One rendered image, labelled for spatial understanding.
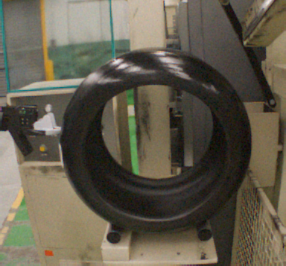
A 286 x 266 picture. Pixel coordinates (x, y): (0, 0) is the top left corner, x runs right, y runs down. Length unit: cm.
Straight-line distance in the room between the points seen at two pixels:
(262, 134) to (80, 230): 107
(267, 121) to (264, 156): 14
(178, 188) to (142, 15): 64
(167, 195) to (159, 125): 26
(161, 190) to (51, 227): 82
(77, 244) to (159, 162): 79
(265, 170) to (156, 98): 50
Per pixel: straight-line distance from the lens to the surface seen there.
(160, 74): 83
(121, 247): 106
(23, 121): 104
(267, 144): 127
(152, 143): 128
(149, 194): 122
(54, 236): 188
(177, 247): 114
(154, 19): 121
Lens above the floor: 149
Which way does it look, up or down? 14 degrees down
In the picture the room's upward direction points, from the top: 3 degrees counter-clockwise
